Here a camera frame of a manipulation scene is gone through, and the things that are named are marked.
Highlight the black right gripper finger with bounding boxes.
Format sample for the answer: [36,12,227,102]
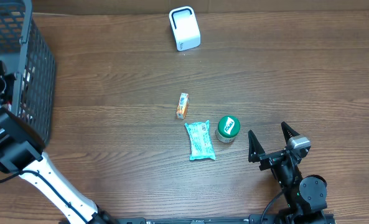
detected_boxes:
[248,130,266,162]
[281,121,299,143]

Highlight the green lid jar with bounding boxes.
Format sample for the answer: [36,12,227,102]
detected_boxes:
[215,115,241,143]

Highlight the teal snack packet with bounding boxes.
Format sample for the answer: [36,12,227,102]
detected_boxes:
[185,120,216,161]

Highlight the orange small box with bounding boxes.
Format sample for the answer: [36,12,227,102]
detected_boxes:
[176,93,189,119]

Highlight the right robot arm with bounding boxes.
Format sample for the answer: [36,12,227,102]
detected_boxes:
[248,122,333,223]

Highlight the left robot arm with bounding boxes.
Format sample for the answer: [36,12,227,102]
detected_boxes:
[0,61,117,223]

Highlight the white barcode scanner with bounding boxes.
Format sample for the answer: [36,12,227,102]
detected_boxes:
[169,6,201,52]

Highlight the grey plastic mesh basket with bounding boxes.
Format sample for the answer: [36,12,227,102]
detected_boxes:
[0,0,56,142]

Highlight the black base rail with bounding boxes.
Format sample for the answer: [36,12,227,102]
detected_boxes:
[115,214,336,224]

